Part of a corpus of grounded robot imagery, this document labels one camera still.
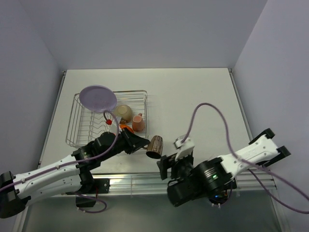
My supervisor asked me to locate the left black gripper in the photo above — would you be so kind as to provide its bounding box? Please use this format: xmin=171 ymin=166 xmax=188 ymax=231
xmin=100 ymin=127 xmax=150 ymax=161

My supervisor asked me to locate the black mug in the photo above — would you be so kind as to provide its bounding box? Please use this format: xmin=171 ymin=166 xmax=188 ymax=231
xmin=143 ymin=135 xmax=163 ymax=160

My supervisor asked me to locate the pink mug white inside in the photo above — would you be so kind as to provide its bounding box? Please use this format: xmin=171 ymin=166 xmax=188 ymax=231
xmin=132 ymin=113 xmax=145 ymax=132

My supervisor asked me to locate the orange bowl white inside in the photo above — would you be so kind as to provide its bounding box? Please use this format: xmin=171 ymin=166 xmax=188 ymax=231
xmin=120 ymin=124 xmax=135 ymax=133

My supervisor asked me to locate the purple plate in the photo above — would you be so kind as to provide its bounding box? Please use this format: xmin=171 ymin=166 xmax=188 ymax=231
xmin=79 ymin=85 xmax=117 ymax=113

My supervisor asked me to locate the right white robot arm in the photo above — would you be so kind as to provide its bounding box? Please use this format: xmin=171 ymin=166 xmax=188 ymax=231
xmin=157 ymin=129 xmax=291 ymax=207

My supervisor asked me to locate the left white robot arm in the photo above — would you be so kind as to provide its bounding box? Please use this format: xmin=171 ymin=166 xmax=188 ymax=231
xmin=0 ymin=129 xmax=150 ymax=218

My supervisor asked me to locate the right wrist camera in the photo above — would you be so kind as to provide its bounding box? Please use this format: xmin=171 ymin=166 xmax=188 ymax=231
xmin=174 ymin=136 xmax=195 ymax=161

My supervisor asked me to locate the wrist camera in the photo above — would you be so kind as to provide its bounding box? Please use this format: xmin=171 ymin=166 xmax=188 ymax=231
xmin=106 ymin=118 xmax=121 ymax=134
xmin=174 ymin=136 xmax=195 ymax=161

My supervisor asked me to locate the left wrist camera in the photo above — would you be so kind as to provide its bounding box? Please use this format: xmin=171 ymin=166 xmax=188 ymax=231
xmin=106 ymin=118 xmax=121 ymax=134

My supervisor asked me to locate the wire dish rack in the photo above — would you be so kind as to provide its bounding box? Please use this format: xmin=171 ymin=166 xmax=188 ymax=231
xmin=66 ymin=90 xmax=149 ymax=148

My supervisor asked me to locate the aluminium rail frame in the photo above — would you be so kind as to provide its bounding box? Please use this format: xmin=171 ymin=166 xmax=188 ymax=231
xmin=93 ymin=172 xmax=263 ymax=196

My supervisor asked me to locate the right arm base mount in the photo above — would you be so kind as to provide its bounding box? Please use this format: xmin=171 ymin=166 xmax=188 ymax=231
xmin=208 ymin=179 xmax=238 ymax=208

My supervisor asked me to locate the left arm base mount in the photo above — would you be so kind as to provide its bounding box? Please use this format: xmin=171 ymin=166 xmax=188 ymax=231
xmin=65 ymin=178 xmax=110 ymax=214

